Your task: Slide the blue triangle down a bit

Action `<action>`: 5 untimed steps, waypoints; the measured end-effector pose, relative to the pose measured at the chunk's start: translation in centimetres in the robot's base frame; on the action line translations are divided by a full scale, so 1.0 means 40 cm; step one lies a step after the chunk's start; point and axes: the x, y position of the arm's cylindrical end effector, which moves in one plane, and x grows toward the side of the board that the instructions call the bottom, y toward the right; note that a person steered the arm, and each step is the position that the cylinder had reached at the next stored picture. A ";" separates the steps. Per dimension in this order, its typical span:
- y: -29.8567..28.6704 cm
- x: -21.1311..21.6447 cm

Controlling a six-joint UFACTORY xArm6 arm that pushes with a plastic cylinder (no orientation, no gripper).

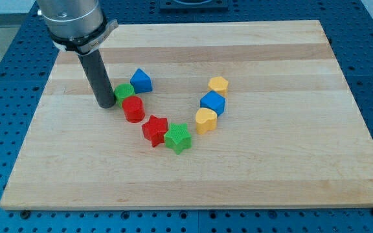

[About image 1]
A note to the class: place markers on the red star block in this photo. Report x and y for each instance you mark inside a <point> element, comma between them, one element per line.
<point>154,130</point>

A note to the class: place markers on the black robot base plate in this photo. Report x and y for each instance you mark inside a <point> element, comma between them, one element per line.
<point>165,5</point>

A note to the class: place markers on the blue triangle block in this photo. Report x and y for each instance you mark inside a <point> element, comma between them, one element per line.
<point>141,82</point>

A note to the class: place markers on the yellow hexagon block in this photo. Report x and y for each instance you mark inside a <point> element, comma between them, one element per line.
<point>218,84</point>

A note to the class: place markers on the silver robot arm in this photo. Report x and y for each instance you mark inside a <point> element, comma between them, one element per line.
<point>81,26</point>

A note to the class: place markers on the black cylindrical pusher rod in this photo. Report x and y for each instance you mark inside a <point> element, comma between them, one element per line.
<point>98,79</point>

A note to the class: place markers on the yellow heart block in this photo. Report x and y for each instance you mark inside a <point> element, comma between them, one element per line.
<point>206,120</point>

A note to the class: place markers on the green star block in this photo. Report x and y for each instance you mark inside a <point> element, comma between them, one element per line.
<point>178,138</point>

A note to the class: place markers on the black clamp flange with bracket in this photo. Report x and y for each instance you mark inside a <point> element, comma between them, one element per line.
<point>85,44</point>

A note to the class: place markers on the blue cube block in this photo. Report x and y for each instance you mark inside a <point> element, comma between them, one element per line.
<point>214,101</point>

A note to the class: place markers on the red cylinder block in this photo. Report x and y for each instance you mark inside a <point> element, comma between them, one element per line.
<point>133,109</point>

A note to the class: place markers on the green cylinder block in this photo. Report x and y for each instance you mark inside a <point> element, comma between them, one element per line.
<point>122,92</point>

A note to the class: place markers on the wooden board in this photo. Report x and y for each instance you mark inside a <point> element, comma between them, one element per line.
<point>291,135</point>

